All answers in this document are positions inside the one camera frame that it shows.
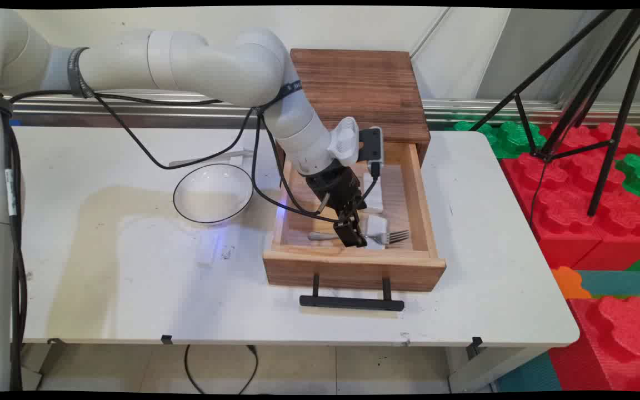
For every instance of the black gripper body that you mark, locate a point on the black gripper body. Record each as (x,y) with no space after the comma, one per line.
(335,183)

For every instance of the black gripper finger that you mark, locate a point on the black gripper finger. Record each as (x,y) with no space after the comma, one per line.
(345,232)
(360,236)

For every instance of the silver fork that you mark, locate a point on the silver fork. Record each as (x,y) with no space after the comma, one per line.
(392,238)

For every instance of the silver table knife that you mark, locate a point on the silver table knife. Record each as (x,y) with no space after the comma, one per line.
(186,163)

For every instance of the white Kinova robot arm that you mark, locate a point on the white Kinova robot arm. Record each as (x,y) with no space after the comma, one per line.
(186,61)

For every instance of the white ceramic cutlery rest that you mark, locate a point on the white ceramic cutlery rest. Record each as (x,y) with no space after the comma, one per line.
(238,158)
(379,225)
(376,201)
(206,250)

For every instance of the light wooden drawer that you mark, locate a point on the light wooden drawer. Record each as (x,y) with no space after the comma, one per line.
(353,272)

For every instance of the dark wooden cabinet box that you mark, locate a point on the dark wooden cabinet box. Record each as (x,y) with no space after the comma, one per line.
(364,83)

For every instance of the white bowl with black rim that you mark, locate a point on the white bowl with black rim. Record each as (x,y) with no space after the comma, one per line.
(211,194)

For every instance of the white metal table leg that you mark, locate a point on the white metal table leg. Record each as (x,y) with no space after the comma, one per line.
(42,361)
(481,369)

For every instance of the orange foam piece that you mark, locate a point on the orange foam piece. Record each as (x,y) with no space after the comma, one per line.
(567,280)

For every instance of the teal foam mat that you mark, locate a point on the teal foam mat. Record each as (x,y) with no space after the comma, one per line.
(620,282)

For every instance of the black tripod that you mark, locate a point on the black tripod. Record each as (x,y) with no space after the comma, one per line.
(624,114)

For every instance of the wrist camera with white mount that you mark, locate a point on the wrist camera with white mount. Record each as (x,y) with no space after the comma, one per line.
(371,145)

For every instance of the aluminium wall rail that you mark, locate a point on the aluminium wall rail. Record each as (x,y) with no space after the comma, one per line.
(464,111)

